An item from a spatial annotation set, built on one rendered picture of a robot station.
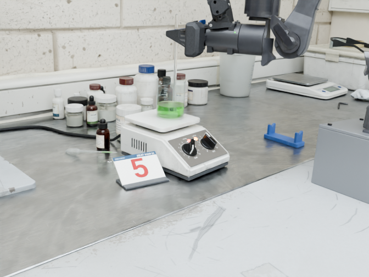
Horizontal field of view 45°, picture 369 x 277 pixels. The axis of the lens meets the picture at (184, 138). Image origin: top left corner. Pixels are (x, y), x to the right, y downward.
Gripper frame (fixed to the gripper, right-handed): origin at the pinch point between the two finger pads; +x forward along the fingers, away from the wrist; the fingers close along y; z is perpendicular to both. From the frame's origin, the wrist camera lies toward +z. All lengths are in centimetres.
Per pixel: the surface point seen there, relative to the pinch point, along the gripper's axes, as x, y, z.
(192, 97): 13, -45, -24
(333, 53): -25, -101, -13
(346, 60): -30, -99, -15
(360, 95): -36, -79, -24
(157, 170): -1.1, 13.2, -24.5
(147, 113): 7.0, 1.3, -17.1
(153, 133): 2.3, 8.3, -18.9
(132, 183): 1.4, 18.9, -25.4
